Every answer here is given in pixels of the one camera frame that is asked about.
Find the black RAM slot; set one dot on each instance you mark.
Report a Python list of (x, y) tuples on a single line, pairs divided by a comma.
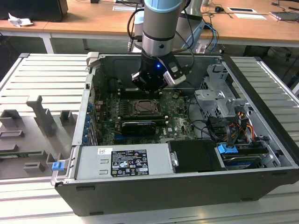
[(137, 97), (140, 116)]

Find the CPU socket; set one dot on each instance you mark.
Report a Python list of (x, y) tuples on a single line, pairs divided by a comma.
[(146, 114)]

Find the blue slot clip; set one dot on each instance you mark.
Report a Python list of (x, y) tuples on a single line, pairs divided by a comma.
[(86, 133), (90, 107), (88, 122)]

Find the blue expansion slot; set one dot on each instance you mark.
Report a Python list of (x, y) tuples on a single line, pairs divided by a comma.
[(120, 139)]

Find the round coin battery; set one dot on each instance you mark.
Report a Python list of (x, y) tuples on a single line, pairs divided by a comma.
[(175, 95)]

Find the black graphics card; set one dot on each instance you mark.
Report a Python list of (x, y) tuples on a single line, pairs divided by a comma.
[(137, 128)]

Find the green motherboard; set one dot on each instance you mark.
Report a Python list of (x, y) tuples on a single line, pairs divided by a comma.
[(180, 123)]

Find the white plastic block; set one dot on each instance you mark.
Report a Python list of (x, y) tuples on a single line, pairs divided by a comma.
[(201, 47)]

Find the grey case latch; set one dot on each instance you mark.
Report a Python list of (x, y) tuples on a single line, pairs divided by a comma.
[(92, 59)]

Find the silver metal disk cage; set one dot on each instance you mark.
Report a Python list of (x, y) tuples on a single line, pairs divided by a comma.
[(210, 98)]

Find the white desk grommet plate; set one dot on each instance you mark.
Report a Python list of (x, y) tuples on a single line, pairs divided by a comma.
[(121, 8), (241, 9)]

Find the wooden desk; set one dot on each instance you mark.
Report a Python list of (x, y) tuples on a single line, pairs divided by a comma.
[(23, 29), (93, 21)]

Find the black plastic shroud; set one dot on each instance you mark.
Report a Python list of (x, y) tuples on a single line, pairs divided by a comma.
[(194, 156)]

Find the black computer mouse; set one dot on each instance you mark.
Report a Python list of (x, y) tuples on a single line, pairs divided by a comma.
[(218, 9)]

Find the silver power supply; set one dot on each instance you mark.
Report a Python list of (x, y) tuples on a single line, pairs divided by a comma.
[(93, 163)]

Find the hard disk in blue carrier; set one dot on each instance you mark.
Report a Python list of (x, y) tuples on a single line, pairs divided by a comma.
[(226, 149)]

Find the white paper sheet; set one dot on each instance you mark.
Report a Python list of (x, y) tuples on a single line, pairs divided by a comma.
[(251, 16)]

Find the black PC case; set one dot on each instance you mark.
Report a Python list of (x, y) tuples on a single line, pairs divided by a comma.
[(163, 198)]

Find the blue plastic latch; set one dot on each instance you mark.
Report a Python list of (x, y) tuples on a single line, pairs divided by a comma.
[(57, 166)]

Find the black computer box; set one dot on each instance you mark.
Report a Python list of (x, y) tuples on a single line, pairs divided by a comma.
[(35, 9)]

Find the grey parts rack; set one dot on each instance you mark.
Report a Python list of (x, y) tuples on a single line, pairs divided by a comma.
[(30, 140)]

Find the crumpled white paper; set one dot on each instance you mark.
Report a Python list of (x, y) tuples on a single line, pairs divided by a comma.
[(19, 21)]

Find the grey laptop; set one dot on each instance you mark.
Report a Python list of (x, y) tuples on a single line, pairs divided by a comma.
[(285, 15)]

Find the green RAM stick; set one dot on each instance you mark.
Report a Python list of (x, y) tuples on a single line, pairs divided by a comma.
[(16, 154)]

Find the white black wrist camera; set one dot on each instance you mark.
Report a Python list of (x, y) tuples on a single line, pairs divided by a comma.
[(175, 79)]

